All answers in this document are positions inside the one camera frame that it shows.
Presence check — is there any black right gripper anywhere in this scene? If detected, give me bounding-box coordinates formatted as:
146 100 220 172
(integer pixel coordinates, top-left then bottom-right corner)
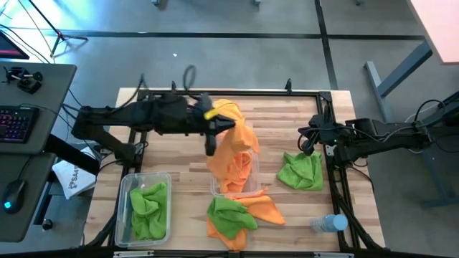
297 105 341 157

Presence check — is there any silver bracket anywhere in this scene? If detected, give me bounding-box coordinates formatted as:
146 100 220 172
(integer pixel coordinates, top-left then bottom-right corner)
313 252 355 258
113 250 155 258

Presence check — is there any grey desk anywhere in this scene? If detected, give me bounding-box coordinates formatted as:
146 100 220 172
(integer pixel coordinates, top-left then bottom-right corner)
0 60 78 244

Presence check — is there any grey table leg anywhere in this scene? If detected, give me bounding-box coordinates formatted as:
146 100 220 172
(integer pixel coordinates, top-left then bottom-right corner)
364 42 433 130

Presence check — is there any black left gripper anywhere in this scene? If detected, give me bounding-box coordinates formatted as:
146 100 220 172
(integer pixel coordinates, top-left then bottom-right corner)
186 92 237 157

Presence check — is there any black clamp mount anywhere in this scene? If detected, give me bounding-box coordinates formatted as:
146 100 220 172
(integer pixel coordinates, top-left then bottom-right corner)
3 66 44 95

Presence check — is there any black keyboard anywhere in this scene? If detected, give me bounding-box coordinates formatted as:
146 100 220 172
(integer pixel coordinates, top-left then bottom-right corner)
0 105 40 144

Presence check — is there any white printed bag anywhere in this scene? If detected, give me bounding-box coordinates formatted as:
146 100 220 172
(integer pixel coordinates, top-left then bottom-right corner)
52 159 98 201

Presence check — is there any black tripod stand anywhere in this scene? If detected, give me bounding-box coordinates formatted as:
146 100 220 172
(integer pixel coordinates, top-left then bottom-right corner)
27 0 89 58

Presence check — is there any black computer mouse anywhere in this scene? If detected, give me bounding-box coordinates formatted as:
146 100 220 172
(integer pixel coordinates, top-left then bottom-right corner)
1 178 27 215

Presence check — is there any black aluminium table frame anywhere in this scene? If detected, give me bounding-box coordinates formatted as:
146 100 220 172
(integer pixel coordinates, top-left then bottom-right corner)
84 79 388 258

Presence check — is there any black floor cable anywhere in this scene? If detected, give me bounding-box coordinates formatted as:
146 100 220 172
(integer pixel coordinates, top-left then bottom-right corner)
0 23 51 65

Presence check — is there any blue-capped water bottle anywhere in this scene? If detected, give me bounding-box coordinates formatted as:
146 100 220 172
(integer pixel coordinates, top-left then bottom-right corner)
310 214 349 234

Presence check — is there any white cable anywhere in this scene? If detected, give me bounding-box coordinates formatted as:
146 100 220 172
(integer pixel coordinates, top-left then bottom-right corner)
406 111 426 155

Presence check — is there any dark grey table frame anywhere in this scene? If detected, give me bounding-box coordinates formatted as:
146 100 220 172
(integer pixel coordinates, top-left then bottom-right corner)
396 89 459 209

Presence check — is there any pink table top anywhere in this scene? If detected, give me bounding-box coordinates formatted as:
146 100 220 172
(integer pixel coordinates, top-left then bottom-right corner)
408 0 459 65

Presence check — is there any black monitor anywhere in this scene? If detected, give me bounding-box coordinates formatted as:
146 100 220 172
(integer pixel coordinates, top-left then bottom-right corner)
0 30 30 61

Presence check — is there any clear plastic basket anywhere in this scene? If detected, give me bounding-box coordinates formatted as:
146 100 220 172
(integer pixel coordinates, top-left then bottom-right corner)
114 171 173 249
209 141 262 199

